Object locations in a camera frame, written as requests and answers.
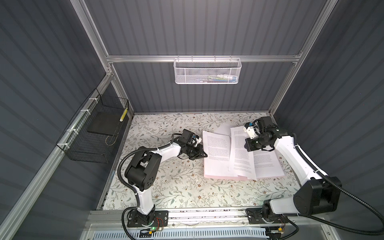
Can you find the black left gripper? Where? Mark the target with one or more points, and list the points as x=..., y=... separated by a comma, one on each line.
x=198, y=155

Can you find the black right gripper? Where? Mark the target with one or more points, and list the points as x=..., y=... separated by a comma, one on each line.
x=248, y=145

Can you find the pink file folder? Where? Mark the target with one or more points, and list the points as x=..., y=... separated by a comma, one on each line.
x=228, y=158

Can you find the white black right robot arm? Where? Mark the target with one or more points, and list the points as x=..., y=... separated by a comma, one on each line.
x=315, y=195

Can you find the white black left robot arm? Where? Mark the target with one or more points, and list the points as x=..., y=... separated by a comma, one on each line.
x=138, y=169

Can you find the floral patterned table mat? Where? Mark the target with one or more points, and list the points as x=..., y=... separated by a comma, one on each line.
x=181, y=183

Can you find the pens in white basket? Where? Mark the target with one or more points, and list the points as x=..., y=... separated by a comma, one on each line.
x=220, y=79

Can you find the yellow marker pen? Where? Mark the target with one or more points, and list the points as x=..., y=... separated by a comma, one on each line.
x=123, y=115

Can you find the black foam pad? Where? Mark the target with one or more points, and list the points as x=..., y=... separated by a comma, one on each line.
x=105, y=124

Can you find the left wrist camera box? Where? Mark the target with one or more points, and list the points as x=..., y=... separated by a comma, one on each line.
x=189, y=138

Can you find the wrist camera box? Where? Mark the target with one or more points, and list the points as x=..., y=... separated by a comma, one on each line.
x=251, y=129
x=189, y=138

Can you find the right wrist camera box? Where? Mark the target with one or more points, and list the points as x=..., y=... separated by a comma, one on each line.
x=251, y=129

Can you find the white wire mesh basket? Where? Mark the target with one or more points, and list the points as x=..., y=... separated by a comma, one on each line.
x=191, y=73

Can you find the black wire basket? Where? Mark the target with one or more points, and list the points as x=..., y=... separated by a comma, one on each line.
x=79, y=145

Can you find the white vented cable duct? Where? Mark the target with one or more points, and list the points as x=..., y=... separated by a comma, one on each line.
x=204, y=233

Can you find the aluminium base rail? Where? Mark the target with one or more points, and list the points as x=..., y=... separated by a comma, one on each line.
x=177, y=218

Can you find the horizontal aluminium frame bar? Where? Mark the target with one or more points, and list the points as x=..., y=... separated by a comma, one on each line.
x=195, y=58

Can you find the aluminium corner frame post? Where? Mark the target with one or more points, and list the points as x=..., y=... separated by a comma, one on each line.
x=95, y=38

